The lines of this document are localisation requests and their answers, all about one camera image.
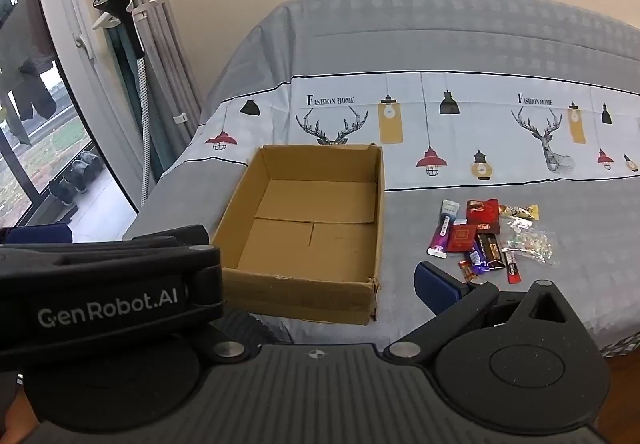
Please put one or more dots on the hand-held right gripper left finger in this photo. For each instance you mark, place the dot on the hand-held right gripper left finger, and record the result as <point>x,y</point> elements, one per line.
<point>231,350</point>

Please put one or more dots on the clear bag of colourful candies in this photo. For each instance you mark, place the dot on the clear bag of colourful candies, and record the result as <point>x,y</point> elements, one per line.
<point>530,241</point>

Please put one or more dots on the grey shoe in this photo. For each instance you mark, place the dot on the grey shoe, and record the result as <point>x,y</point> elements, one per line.
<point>75,178</point>
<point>89,164</point>

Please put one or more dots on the red stick packet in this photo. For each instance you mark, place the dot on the red stick packet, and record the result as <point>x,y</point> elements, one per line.
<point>511,269</point>

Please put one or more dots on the black garment steamer head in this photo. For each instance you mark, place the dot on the black garment steamer head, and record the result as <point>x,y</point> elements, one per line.
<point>120,13</point>

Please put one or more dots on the square red packet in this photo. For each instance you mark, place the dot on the square red packet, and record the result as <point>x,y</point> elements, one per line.
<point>461,236</point>

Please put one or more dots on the purple chocolate wrapper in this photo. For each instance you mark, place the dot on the purple chocolate wrapper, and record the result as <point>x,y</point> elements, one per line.
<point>477,263</point>

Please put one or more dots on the purple tube packet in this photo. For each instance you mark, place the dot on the purple tube packet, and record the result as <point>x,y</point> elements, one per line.
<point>440,236</point>

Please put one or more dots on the dark brown chocolate bar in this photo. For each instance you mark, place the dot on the dark brown chocolate bar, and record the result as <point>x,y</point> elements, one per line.
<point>490,251</point>

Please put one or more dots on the dark hanging garment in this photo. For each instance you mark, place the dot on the dark hanging garment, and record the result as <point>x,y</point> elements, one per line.
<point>30,93</point>

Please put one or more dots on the gold candy wrapper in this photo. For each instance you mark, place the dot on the gold candy wrapper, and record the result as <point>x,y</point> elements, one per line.
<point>525,212</point>

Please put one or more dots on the small orange snack bar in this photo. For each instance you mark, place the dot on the small orange snack bar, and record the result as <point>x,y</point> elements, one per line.
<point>467,270</point>

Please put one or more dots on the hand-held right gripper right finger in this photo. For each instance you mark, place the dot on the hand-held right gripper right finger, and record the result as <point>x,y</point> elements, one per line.
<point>436,285</point>

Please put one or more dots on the glossy red snack pouch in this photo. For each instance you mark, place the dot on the glossy red snack pouch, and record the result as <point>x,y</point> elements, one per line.
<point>482,214</point>

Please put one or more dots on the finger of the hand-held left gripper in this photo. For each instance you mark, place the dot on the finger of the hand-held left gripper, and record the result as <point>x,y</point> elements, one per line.
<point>204,284</point>

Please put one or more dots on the dark blue cloth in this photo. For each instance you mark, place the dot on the dark blue cloth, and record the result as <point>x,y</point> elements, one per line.
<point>35,234</point>

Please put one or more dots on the white curtain clip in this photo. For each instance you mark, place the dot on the white curtain clip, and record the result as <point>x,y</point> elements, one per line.
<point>180,117</point>

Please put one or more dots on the black shoe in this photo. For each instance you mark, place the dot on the black shoe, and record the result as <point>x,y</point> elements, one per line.
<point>60,192</point>

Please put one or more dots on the brown cardboard box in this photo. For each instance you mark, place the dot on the brown cardboard box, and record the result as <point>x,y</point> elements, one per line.
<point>300,244</point>

